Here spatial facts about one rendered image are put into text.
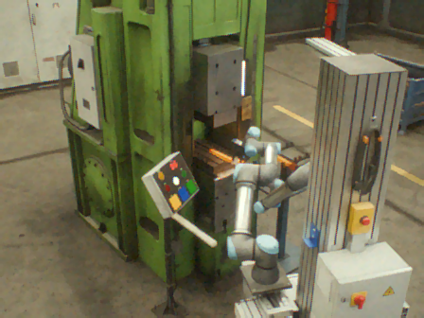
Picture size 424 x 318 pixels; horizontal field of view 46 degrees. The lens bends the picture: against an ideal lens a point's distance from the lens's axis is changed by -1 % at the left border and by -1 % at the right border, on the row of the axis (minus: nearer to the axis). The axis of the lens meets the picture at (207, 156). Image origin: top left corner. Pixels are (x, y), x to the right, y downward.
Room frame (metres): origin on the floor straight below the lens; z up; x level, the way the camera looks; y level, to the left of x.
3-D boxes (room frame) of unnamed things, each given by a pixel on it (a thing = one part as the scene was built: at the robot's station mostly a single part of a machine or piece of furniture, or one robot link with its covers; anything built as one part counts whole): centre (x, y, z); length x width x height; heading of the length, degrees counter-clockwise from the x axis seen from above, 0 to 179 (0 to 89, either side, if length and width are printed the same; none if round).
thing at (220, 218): (3.31, -0.02, 0.69); 0.56 x 0.38 x 0.45; 39
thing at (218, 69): (3.30, -0.02, 1.56); 0.42 x 0.39 x 0.40; 39
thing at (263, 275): (2.11, -0.31, 0.87); 0.15 x 0.15 x 0.10
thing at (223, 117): (3.27, 0.01, 1.32); 0.42 x 0.20 x 0.10; 39
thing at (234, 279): (3.07, -0.15, 0.01); 0.58 x 0.39 x 0.01; 129
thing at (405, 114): (6.50, -2.46, 0.36); 1.20 x 0.80 x 0.72; 35
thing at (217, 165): (3.27, 0.01, 0.96); 0.42 x 0.20 x 0.09; 39
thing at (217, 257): (3.31, -0.02, 0.23); 0.55 x 0.37 x 0.47; 39
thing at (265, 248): (2.11, -0.30, 0.98); 0.13 x 0.12 x 0.14; 82
